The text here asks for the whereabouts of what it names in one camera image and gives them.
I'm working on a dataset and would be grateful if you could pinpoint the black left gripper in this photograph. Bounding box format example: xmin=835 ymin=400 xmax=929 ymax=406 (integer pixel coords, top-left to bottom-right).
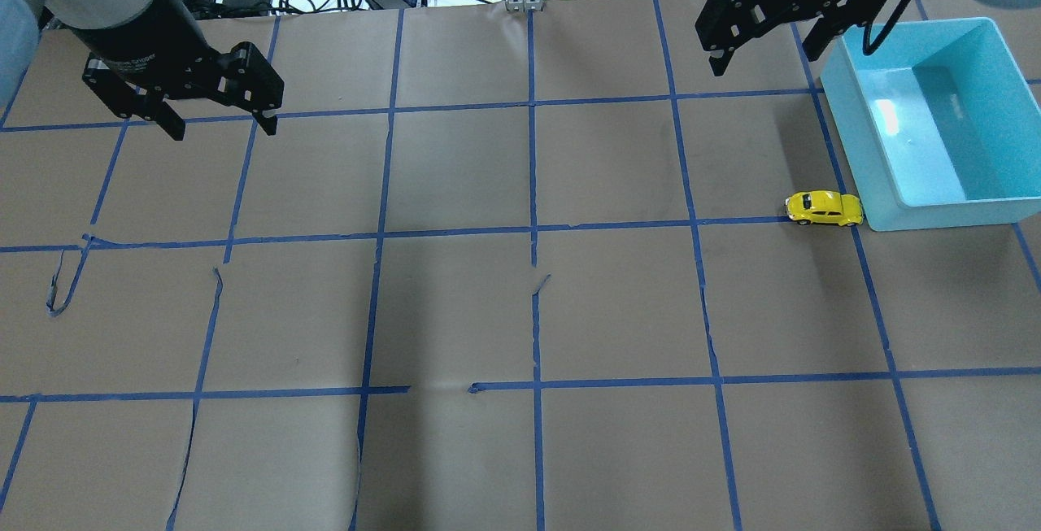
xmin=81 ymin=0 xmax=284 ymax=141

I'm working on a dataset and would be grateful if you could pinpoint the yellow beetle toy car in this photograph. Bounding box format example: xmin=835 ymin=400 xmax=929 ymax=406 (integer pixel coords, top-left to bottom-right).
xmin=784 ymin=189 xmax=864 ymax=227

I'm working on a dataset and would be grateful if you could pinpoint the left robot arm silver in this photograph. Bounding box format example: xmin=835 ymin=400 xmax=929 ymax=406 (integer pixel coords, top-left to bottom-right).
xmin=1 ymin=0 xmax=284 ymax=141

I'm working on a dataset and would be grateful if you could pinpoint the turquoise plastic bin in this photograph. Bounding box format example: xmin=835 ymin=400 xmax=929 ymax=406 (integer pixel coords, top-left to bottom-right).
xmin=821 ymin=17 xmax=1040 ymax=232

